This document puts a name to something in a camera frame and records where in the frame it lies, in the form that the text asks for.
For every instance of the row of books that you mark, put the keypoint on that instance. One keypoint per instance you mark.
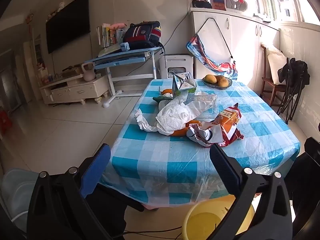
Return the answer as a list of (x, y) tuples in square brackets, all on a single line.
[(107, 36)]

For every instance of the black folding chair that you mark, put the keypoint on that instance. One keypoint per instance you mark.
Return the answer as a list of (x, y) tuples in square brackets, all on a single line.
[(296, 75)]

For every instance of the navy red backpack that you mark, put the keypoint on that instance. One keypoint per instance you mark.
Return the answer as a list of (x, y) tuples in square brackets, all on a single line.
[(142, 35)]

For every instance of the brown speckled mango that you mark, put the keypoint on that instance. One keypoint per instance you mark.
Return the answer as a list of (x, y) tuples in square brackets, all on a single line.
[(220, 77), (223, 82)]

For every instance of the green knitted toy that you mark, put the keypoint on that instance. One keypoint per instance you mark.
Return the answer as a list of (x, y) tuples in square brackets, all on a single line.
[(160, 99)]

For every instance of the pink kettlebell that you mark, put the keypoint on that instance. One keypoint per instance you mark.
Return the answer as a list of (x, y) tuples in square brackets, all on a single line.
[(88, 73)]

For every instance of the white display cabinet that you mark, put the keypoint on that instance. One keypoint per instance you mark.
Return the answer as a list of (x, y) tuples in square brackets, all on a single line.
[(35, 55)]

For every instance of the orange carrot with stem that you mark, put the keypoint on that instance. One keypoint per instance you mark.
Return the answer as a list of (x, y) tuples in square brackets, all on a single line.
[(167, 91)]

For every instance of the blue orange box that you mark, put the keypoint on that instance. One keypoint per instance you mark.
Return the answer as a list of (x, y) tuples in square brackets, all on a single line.
[(218, 3)]

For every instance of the black bag on cabinet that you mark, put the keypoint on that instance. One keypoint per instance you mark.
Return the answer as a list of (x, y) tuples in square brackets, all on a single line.
[(201, 4)]

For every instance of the blue white study desk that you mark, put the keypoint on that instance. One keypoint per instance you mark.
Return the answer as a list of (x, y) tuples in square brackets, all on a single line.
[(120, 58)]

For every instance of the yellow plastic bucket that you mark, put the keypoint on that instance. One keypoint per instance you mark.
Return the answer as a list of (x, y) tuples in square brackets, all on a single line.
[(200, 222)]

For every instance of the light blue plastic stool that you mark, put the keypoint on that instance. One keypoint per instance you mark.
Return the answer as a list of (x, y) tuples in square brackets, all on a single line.
[(15, 192)]

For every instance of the orange snack bag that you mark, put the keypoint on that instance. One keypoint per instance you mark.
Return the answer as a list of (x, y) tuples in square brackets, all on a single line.
[(228, 122)]

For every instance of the white pillow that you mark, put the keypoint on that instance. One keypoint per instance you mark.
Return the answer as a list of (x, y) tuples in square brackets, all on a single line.
[(276, 63)]

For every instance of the red knot wall ornament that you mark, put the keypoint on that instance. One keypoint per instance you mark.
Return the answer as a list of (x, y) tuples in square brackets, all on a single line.
[(29, 20)]

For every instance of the white television stand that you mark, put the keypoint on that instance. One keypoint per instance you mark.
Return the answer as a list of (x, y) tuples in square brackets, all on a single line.
[(75, 90)]

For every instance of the white plastic bag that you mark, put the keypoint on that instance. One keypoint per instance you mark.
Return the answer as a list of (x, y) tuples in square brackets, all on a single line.
[(172, 115)]

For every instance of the orange vegetable piece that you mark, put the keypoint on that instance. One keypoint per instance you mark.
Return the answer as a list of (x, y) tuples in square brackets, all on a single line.
[(178, 132)]

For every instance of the smooth yellow mango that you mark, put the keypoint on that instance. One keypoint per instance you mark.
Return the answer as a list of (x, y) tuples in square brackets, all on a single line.
[(210, 79)]

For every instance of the red plastic stool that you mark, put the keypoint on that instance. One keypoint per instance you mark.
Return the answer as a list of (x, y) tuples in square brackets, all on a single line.
[(5, 122)]

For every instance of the white window cabinet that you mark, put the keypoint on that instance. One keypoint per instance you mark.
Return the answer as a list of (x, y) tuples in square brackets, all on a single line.
[(237, 45)]

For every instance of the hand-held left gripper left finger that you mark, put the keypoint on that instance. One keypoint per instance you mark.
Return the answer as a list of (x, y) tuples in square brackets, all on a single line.
[(96, 171)]

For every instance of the pink plush toy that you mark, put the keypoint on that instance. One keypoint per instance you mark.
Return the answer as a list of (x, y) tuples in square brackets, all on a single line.
[(117, 25)]

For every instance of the black flat television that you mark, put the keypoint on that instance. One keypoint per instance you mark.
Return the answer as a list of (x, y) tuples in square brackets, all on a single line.
[(67, 22)]

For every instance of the white plush toy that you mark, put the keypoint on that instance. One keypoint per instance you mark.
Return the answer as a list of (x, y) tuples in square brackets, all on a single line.
[(61, 6)]

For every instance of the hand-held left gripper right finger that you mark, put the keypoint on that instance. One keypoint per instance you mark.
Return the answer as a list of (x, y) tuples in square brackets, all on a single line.
[(224, 171)]

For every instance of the blue white checked tablecloth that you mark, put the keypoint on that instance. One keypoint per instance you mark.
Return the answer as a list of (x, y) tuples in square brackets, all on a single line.
[(175, 162)]

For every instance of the large clear plastic jar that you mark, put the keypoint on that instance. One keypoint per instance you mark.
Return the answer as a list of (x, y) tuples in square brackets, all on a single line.
[(208, 106)]

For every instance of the colourful hanging bag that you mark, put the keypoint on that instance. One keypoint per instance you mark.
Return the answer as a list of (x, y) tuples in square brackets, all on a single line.
[(205, 55)]

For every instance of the dark fruit bowl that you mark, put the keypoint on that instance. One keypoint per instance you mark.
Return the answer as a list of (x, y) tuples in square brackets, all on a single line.
[(212, 85)]

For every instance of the white blue wrapper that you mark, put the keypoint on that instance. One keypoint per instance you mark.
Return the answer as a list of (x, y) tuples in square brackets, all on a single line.
[(200, 136)]

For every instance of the drink carton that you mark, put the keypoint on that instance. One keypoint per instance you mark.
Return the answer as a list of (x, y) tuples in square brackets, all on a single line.
[(186, 83)]

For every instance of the wooden chair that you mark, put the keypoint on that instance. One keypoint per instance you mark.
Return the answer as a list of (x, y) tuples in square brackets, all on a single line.
[(270, 90)]

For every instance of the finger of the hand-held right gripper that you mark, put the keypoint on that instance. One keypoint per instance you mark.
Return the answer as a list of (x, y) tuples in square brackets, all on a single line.
[(313, 146)]

